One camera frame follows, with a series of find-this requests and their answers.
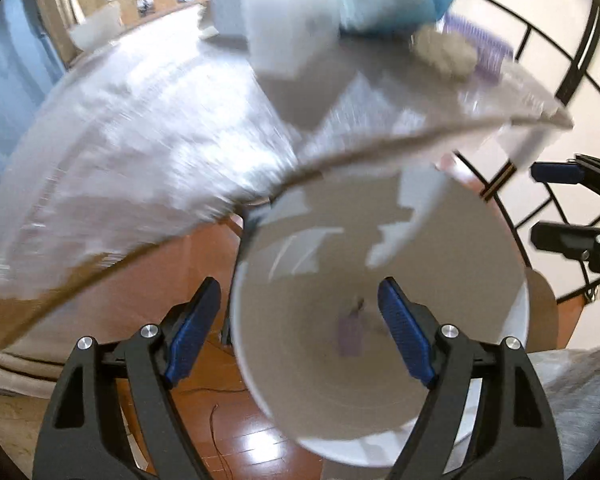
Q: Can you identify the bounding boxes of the brown cardboard piece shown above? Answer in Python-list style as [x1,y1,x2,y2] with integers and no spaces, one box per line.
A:
[522,267,558,351]

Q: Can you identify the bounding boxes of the beige sponge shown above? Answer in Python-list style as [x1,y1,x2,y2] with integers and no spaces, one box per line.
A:
[412,25,478,81]

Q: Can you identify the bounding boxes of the purple hair roller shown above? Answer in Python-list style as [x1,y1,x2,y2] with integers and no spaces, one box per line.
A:
[442,12,516,83]

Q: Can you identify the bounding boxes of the thin black floor cable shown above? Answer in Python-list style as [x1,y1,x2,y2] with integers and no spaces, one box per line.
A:
[180,335,246,480]

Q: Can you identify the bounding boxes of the white door with black lattice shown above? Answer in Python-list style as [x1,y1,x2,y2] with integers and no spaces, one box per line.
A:
[445,0,600,306]

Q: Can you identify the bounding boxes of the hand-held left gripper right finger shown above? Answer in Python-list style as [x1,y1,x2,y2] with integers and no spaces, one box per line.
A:
[377,276,566,480]

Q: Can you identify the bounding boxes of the grey pants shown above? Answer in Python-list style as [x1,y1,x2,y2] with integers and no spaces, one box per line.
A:
[527,340,600,480]

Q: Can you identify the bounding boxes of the white round bowl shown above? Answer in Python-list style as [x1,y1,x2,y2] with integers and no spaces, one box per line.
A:
[230,157,531,466]

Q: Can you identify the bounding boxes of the blue curtain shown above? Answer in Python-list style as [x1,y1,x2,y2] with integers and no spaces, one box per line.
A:
[0,0,66,231]

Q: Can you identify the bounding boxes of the grey box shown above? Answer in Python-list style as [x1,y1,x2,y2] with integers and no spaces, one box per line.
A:
[207,0,251,41]

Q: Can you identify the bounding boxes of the white box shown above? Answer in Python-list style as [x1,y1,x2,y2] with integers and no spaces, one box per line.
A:
[240,0,343,80]

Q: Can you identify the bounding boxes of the white covered table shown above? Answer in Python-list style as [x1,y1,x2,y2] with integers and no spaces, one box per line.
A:
[0,5,576,351]

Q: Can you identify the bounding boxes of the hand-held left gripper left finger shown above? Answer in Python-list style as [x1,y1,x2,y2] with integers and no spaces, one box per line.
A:
[32,276,223,480]

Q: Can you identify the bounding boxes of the beige floor rug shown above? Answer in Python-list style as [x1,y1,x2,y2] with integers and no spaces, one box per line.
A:
[0,345,66,461]

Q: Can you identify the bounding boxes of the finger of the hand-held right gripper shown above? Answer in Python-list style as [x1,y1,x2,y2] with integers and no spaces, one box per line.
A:
[530,154,600,211]
[530,221,600,281]

